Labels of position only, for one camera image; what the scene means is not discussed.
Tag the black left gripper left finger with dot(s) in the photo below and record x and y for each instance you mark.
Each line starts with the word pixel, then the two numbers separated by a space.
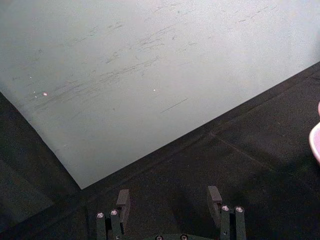
pixel 120 212

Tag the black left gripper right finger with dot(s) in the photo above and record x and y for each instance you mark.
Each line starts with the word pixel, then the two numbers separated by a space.
pixel 225 217

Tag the black table cloth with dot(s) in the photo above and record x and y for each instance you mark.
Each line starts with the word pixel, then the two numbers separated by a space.
pixel 225 160

